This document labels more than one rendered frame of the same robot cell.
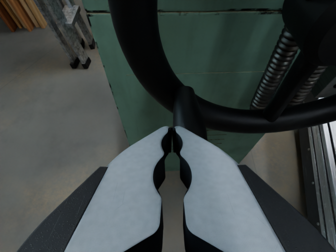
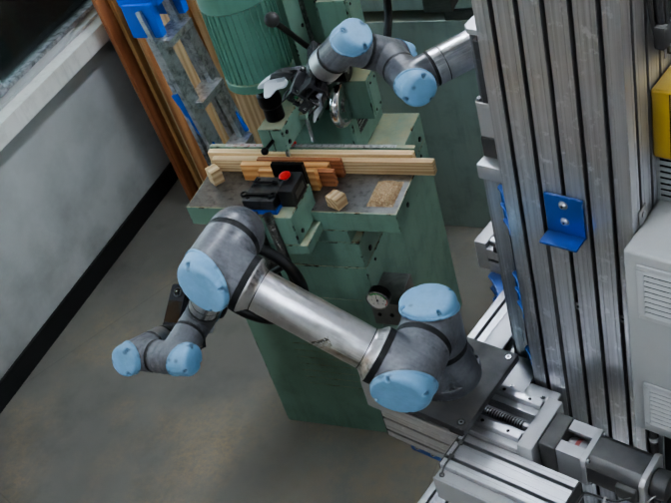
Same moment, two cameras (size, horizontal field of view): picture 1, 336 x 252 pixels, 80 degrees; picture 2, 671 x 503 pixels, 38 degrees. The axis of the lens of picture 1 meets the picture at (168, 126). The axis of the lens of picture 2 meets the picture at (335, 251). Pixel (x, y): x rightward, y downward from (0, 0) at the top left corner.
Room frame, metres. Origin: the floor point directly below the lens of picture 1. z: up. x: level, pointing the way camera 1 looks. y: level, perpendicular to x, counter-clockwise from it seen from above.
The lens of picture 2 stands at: (-1.25, -1.39, 2.35)
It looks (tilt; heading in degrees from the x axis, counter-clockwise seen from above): 39 degrees down; 36
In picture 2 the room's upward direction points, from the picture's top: 18 degrees counter-clockwise
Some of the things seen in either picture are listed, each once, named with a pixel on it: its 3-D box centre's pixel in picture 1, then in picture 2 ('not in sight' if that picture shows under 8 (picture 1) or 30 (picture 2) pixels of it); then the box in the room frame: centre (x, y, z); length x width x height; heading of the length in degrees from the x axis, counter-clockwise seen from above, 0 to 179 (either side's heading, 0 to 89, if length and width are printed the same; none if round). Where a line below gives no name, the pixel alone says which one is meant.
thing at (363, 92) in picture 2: not in sight; (359, 93); (0.67, -0.22, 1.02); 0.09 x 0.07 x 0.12; 95
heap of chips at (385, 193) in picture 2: not in sight; (384, 191); (0.41, -0.38, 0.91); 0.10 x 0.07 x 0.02; 5
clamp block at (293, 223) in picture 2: not in sight; (280, 213); (0.28, -0.14, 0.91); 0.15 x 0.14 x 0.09; 95
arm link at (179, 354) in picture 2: not in sight; (177, 352); (-0.19, -0.11, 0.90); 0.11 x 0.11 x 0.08; 2
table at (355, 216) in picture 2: not in sight; (297, 205); (0.37, -0.13, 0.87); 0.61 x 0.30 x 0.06; 95
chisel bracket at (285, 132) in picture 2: not in sight; (284, 127); (0.49, -0.08, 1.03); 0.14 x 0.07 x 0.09; 5
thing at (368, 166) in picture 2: not in sight; (319, 165); (0.48, -0.16, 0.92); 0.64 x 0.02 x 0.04; 95
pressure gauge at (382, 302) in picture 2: not in sight; (379, 298); (0.28, -0.36, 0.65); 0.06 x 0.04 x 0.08; 95
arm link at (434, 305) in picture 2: not in sight; (430, 321); (-0.06, -0.69, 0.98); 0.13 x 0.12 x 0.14; 2
